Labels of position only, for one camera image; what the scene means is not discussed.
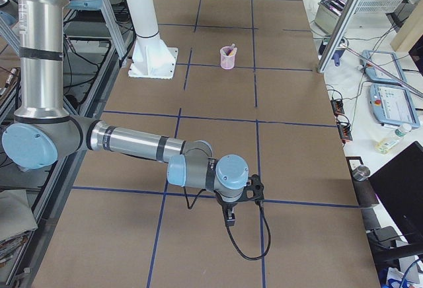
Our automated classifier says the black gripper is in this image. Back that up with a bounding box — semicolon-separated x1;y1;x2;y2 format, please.
216;195;237;226

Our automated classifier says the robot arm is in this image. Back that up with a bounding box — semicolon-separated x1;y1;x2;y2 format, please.
2;0;249;225

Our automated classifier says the pink mesh pen holder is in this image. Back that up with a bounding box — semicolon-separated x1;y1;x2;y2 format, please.
220;46;237;69

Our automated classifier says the metal cup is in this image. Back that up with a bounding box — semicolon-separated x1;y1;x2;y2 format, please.
352;164;371;182

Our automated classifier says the clear sanitizer bottle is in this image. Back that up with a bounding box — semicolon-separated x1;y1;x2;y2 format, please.
375;123;412;154

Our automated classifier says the black laptop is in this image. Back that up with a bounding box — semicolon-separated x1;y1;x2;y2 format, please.
369;141;422;244

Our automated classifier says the near teach pendant tablet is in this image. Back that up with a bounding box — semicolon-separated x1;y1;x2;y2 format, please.
369;83;420;129

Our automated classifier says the teach pendant tablet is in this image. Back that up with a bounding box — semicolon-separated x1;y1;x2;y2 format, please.
369;83;420;129
361;50;406;85

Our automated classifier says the far teach pendant tablet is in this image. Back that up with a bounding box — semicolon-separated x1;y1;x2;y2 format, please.
361;50;406;85

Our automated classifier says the silver toaster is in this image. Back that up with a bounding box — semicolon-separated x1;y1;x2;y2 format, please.
315;0;346;33

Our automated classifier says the wooden board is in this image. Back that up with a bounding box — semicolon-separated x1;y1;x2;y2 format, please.
391;0;422;52

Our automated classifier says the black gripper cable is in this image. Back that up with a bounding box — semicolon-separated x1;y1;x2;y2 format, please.
183;185;272;261

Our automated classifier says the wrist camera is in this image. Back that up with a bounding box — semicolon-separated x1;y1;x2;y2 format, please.
240;174;264;205

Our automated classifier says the white camera post base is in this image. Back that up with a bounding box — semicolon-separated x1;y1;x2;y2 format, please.
126;0;178;79

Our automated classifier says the aluminium frame post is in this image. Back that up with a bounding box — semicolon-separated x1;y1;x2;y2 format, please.
317;0;360;73

